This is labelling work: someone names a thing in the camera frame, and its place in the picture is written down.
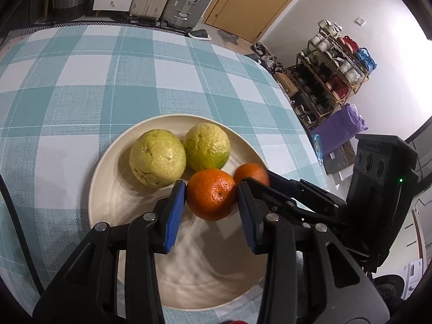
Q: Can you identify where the black cable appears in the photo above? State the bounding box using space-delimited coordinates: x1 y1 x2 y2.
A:
0 173 46 298

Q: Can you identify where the green-yellow citrus fruit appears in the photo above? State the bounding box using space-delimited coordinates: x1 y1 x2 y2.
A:
183 123 231 172

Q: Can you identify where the yellow-green guava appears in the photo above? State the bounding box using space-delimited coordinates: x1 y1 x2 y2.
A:
129 130 187 189

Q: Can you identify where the purple bag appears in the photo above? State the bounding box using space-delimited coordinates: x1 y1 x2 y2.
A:
311 103 367 156

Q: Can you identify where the wooden door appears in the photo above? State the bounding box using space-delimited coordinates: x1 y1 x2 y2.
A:
203 0 293 42

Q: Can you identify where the orange tangerine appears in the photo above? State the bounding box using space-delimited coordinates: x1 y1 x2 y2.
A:
186 168 237 222
233 163 270 187

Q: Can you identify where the wooden shoe rack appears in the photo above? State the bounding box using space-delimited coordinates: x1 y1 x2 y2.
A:
286 19 377 130

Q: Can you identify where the larger red tomato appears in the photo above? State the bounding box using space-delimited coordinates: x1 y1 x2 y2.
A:
220 320 248 324

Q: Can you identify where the cream round plate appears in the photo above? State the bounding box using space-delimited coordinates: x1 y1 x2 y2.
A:
87 113 271 311

